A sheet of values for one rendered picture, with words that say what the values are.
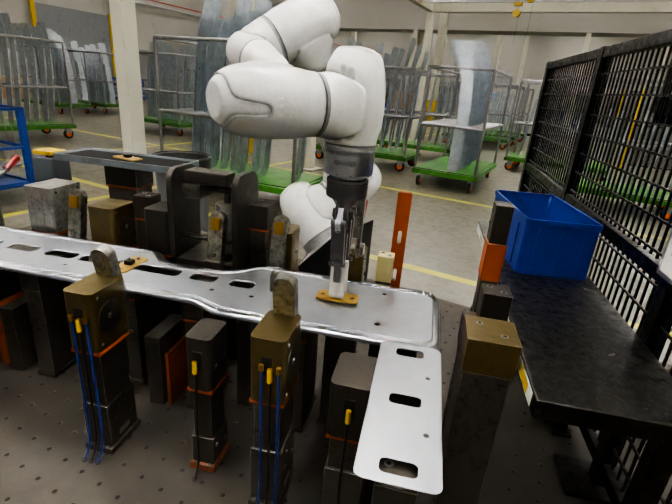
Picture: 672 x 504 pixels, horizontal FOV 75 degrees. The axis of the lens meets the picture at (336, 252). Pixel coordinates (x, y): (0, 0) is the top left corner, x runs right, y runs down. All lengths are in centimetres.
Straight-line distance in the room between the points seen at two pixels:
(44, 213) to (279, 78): 82
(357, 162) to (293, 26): 58
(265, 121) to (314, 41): 64
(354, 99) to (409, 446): 50
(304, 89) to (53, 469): 82
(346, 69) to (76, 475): 86
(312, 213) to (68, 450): 98
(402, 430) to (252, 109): 48
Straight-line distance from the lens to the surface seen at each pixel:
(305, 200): 158
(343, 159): 76
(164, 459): 100
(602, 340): 89
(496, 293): 83
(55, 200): 131
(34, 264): 113
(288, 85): 68
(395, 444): 59
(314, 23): 128
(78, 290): 86
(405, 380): 69
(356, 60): 75
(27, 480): 104
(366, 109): 74
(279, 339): 67
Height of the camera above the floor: 140
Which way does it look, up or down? 21 degrees down
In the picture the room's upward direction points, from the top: 5 degrees clockwise
